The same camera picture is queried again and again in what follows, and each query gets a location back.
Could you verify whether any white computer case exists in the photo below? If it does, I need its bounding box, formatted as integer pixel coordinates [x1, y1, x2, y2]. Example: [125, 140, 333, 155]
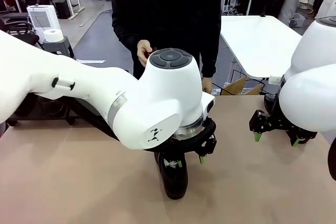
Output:
[222, 0, 238, 14]

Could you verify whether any white paper roll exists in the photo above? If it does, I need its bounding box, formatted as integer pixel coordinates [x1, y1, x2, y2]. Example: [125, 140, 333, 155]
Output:
[43, 28, 64, 43]

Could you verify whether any white dehumidifier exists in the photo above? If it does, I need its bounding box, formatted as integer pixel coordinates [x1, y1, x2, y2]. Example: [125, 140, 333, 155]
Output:
[26, 5, 57, 41]

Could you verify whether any person's right hand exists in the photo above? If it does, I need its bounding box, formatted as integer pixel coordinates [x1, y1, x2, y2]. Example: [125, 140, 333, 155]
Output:
[136, 39, 154, 67]

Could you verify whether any brown cardboard box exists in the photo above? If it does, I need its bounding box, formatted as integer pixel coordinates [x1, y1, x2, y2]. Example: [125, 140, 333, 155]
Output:
[220, 76, 264, 96]

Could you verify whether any black shoe stand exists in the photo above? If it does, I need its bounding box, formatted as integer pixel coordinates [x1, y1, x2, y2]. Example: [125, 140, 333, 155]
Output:
[69, 98, 119, 141]
[6, 94, 76, 127]

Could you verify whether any person's right forearm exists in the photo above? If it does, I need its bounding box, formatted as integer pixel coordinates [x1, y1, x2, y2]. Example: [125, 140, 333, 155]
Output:
[112, 16, 148, 54]

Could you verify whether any white table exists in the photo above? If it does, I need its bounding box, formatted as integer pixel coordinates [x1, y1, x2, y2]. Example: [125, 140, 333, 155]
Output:
[219, 15, 303, 80]

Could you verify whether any black computer tower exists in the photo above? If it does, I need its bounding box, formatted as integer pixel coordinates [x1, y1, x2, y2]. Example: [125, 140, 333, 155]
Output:
[54, 0, 72, 19]

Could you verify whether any white paper stuffing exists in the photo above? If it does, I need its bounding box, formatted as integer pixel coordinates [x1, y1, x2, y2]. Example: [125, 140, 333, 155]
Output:
[164, 158, 179, 169]

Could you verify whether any person's left forearm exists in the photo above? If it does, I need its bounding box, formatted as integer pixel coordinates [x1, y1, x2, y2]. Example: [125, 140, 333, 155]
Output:
[201, 24, 222, 79]

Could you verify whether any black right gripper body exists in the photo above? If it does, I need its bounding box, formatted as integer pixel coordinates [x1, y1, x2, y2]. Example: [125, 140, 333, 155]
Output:
[265, 108, 291, 133]

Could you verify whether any grey storage bin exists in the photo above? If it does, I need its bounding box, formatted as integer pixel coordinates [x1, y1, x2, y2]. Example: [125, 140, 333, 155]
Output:
[289, 13, 307, 28]

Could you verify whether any person in black hoodie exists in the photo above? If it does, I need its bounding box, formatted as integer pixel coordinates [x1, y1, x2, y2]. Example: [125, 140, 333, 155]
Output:
[111, 0, 222, 95]

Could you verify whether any person's left hand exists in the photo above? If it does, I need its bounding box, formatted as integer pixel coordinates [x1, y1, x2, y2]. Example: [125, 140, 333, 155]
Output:
[201, 76, 213, 94]

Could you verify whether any black leather side-buckle shoe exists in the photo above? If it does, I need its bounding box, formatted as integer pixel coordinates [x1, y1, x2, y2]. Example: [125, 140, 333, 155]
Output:
[154, 152, 189, 200]

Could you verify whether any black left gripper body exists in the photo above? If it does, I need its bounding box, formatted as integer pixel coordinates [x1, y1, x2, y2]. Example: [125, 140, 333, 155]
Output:
[162, 150, 200, 159]

